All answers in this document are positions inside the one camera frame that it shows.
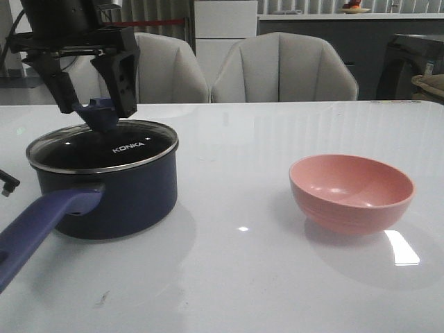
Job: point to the grey armchair left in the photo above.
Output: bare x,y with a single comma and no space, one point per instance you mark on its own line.
168,72

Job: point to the pink bowl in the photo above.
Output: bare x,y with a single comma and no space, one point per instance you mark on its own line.
349,194

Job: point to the grey armchair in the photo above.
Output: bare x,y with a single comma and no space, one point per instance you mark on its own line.
283,67
168,72

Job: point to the fruit plate on counter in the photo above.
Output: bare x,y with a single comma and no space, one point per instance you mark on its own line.
353,7

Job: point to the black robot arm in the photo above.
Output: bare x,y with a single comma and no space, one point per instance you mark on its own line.
75,28

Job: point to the glass lid purple knob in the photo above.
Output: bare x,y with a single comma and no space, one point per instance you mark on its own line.
103,144

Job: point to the grey armchair right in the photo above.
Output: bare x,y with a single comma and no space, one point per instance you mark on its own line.
283,67

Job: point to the dark blue saucepan purple handle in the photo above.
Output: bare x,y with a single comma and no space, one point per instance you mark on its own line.
90,206

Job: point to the white drawer cabinet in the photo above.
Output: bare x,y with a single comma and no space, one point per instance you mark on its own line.
218,25

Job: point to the grey counter with white top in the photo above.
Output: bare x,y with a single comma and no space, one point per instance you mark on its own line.
359,39

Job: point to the red barrier belt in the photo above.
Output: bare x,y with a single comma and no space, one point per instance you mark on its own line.
168,22

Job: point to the beige cushion at right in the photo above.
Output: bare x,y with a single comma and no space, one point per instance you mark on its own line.
428,88

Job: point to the dark appliance at right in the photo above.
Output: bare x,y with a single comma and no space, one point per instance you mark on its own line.
407,56

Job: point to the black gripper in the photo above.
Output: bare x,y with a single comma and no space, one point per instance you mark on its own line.
116,53

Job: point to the black connector at table edge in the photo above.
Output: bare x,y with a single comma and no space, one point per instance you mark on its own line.
10,183

